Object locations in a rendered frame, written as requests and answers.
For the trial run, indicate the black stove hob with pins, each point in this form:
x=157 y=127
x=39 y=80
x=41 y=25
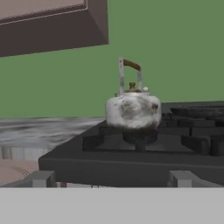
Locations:
x=140 y=151

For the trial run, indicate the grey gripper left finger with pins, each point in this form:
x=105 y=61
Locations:
x=40 y=178

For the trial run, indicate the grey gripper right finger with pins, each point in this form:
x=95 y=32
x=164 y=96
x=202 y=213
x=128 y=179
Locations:
x=183 y=178

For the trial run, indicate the brown wall cupboard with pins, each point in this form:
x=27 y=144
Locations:
x=52 y=26

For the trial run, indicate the white metal kettle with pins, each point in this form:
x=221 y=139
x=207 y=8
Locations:
x=133 y=109

